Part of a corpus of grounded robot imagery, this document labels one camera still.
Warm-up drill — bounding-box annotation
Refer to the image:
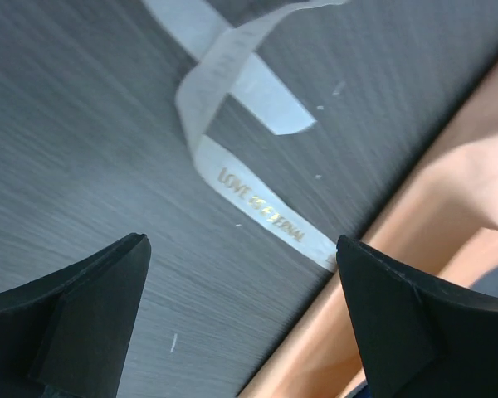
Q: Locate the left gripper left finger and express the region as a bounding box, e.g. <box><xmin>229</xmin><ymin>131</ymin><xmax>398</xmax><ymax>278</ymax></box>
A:
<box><xmin>0</xmin><ymin>233</ymin><xmax>151</xmax><ymax>397</ymax></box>

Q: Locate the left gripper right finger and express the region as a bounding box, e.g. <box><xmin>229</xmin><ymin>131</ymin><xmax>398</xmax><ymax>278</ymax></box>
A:
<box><xmin>336</xmin><ymin>235</ymin><xmax>498</xmax><ymax>397</ymax></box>

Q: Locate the orange beige wrapping paper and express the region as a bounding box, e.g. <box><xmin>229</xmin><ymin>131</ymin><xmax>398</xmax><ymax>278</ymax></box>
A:
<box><xmin>242</xmin><ymin>61</ymin><xmax>498</xmax><ymax>397</ymax></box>

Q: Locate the cream ribbon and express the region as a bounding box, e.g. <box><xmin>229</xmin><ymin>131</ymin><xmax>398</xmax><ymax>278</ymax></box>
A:
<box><xmin>144</xmin><ymin>1</ymin><xmax>338</xmax><ymax>271</ymax></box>

